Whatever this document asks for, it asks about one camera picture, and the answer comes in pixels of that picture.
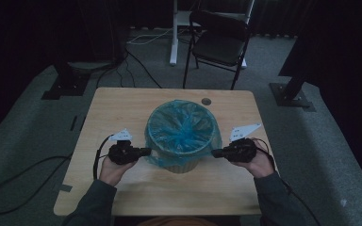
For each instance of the person's left hand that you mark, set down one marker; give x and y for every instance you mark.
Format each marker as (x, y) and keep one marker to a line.
(114, 172)

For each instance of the white floor scrap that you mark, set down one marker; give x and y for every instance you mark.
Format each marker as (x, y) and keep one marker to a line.
(343, 202)

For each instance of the black stand with bolted base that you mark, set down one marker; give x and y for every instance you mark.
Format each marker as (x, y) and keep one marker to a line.
(290, 95)

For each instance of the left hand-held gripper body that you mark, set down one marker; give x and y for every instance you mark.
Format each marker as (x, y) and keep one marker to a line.
(124, 152)

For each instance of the round table grommet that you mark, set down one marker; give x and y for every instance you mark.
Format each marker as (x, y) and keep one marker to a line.
(206, 101)

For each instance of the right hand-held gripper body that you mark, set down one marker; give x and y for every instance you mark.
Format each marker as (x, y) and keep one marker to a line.
(243, 150)

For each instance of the dark curtain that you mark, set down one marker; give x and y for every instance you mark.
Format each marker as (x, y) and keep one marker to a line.
(342, 47)

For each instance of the green ribbed bin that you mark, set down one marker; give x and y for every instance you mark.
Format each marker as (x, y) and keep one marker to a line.
(182, 168)

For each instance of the person's right hand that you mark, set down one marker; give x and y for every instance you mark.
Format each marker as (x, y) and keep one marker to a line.
(260, 163)

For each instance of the black floor tape strip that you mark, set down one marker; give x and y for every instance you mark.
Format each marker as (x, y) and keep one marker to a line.
(83, 123)
(73, 123)

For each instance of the black folding chair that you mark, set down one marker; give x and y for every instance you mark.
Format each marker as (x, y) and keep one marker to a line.
(220, 45)

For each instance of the grey tape strip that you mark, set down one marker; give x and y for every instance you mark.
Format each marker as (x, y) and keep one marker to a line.
(65, 188)

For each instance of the blue plastic bag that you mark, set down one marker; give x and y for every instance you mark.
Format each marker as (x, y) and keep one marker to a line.
(182, 128)

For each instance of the black stand with flat base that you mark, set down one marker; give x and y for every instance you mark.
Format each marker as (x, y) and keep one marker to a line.
(67, 86)

